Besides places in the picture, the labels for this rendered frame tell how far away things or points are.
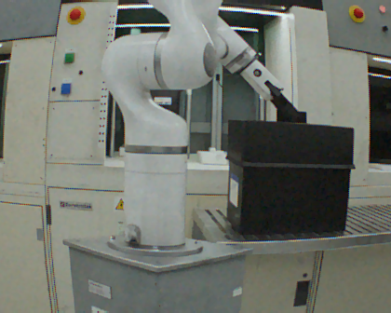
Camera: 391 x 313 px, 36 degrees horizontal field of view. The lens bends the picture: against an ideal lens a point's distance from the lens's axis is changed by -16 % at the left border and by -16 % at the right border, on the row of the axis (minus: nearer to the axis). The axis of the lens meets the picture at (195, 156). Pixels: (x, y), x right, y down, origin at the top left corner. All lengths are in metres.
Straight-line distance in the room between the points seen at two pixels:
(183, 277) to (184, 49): 0.41
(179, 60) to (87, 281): 0.47
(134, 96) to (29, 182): 0.83
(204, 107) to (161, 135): 1.67
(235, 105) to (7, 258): 1.37
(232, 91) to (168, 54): 1.70
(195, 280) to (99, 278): 0.19
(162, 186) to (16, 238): 0.92
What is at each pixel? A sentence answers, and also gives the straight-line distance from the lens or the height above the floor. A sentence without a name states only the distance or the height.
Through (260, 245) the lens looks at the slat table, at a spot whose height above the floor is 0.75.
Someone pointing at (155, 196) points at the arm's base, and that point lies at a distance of 1.28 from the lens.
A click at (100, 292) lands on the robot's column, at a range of 1.30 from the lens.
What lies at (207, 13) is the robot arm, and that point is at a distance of 1.54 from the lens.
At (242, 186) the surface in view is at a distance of 1.53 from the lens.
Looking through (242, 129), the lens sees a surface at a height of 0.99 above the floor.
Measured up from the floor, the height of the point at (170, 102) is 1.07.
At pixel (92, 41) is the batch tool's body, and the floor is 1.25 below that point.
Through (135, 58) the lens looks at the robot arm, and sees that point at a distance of 1.29.
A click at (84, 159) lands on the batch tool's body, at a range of 2.04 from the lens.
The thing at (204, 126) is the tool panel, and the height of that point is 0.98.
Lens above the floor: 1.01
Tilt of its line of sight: 3 degrees down
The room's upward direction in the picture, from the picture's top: 2 degrees clockwise
